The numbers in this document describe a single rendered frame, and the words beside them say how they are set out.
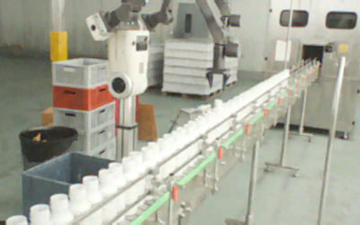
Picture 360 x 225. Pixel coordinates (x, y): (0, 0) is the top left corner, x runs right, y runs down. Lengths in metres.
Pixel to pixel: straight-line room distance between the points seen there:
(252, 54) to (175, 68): 4.05
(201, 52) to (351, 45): 3.16
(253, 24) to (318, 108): 6.11
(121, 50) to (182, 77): 6.16
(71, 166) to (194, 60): 6.53
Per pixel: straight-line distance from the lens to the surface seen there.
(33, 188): 1.71
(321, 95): 6.30
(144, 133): 5.36
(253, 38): 12.03
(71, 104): 4.12
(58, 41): 11.73
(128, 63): 2.31
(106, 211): 1.11
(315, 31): 6.23
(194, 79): 8.35
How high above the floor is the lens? 1.56
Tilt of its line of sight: 13 degrees down
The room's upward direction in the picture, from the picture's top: 3 degrees clockwise
